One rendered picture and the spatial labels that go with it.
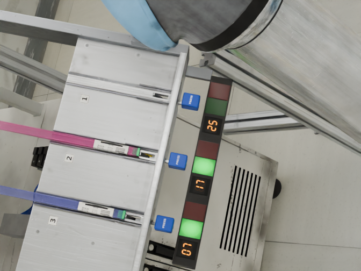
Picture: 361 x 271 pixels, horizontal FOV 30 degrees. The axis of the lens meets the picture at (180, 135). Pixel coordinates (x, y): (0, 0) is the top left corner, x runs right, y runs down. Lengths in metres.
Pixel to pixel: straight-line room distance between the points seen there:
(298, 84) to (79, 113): 0.62
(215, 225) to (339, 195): 0.34
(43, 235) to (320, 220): 0.87
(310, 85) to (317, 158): 1.24
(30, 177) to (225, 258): 0.53
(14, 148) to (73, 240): 0.72
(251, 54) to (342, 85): 0.10
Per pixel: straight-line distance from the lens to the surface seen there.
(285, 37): 0.60
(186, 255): 1.14
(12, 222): 1.63
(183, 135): 1.61
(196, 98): 1.18
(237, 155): 1.74
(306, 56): 0.62
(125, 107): 1.19
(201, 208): 1.15
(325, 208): 1.81
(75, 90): 1.21
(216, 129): 1.18
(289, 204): 1.88
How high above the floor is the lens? 1.42
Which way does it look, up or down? 38 degrees down
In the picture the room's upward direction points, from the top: 65 degrees counter-clockwise
